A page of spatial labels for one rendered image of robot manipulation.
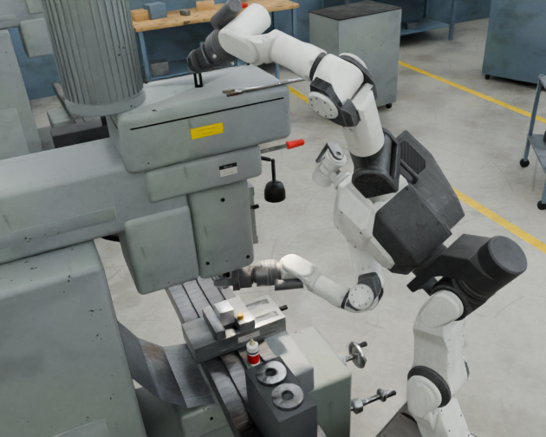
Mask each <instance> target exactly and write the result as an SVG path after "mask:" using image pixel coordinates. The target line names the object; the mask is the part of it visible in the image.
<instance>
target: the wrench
mask: <svg viewBox="0 0 546 437"><path fill-rule="evenodd" d="M301 81H306V80H305V79H303V78H301V77H297V78H291V79H287V80H282V81H278V82H269V83H264V84H260V85H256V86H250V87H246V88H229V89H225V90H222V93H223V94H226V96H227V97H230V96H234V95H241V94H242V93H243V92H248V91H253V90H258V89H262V88H270V87H275V86H280V85H284V84H289V83H293V82H301Z"/></svg>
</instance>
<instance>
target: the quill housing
mask: <svg viewBox="0 0 546 437"><path fill-rule="evenodd" d="M186 195H187V201H188V206H189V208H190V213H191V219H192V229H193V236H194V241H195V247H196V252H197V259H198V269H199V276H200V277H202V278H210V277H215V276H218V275H221V274H224V273H226V272H230V271H234V270H237V269H241V268H244V267H246V266H249V265H251V264H252V263H253V261H254V246H253V237H252V227H251V216H250V197H249V187H248V181H247V179H244V180H240V181H238V182H234V183H230V184H227V185H223V186H217V187H213V188H210V189H206V190H203V191H199V192H193V193H189V194H186Z"/></svg>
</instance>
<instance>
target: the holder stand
mask: <svg viewBox="0 0 546 437"><path fill-rule="evenodd" d="M244 372H245V380H246V388H247V395H248V403H249V411H250V415H251V416H252V418H253V419H254V421H255V423H256V424H257V426H258V427H259V429H260V431H261V432H262V434H263V436H264V437H317V406H316V404H315V402H314V401H313V399H312V398H311V397H310V395H309V394H308V392H307V391H306V390H305V388H304V387H303V386H302V384H301V383H300V382H299V381H298V380H297V379H296V377H295V376H294V374H293V373H292V372H291V370H290V369H289V367H288V366H287V365H286V363H285V362H284V361H283V359H282V358H281V356H277V357H275V358H272V359H270V360H268V361H266V362H262V363H260V364H258V365H256V366H254V367H252V368H249V369H246V370H245V371H244Z"/></svg>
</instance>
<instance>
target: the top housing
mask: <svg viewBox="0 0 546 437"><path fill-rule="evenodd" d="M201 75H202V82H203V87H202V88H195V83H194V77H193V75H184V76H179V77H174V78H169V79H165V80H159V81H155V82H145V83H143V85H144V86H143V87H144V89H145V94H146V99H145V100H144V101H143V102H142V103H141V104H140V105H139V106H138V107H136V108H133V109H131V110H128V111H126V112H123V113H119V114H111V115H105V116H106V120H107V128H108V132H109V136H110V137H111V139H112V141H113V143H114V144H115V146H116V148H117V150H118V152H119V153H120V156H121V158H122V159H123V161H124V163H125V166H126V168H127V170H128V171H129V172H130V173H140V172H144V171H148V170H152V169H155V168H159V167H163V166H170V165H174V164H178V163H181V162H185V161H189V160H195V159H200V158H204V157H207V156H211V155H215V154H219V153H225V152H229V151H233V150H237V149H241V148H245V147H251V146H255V145H259V144H263V143H267V142H271V141H274V140H281V139H285V138H287V137H289V135H290V132H291V127H290V106H289V87H288V86H287V85H286V84H284V85H280V86H275V87H270V88H262V89H258V90H253V91H248V92H243V93H242V94H241V95H234V96H230V97H227V96H226V94H223V93H222V90H225V89H229V88H246V87H250V86H256V85H260V84H264V83H269V82H278V81H280V80H278V79H277V78H275V77H274V76H272V75H270V74H269V73H267V72H265V71H264V70H262V69H260V68H259V67H258V66H254V65H253V64H249V63H247V64H245V65H241V66H236V67H231V68H222V69H217V70H212V71H207V72H203V73H201Z"/></svg>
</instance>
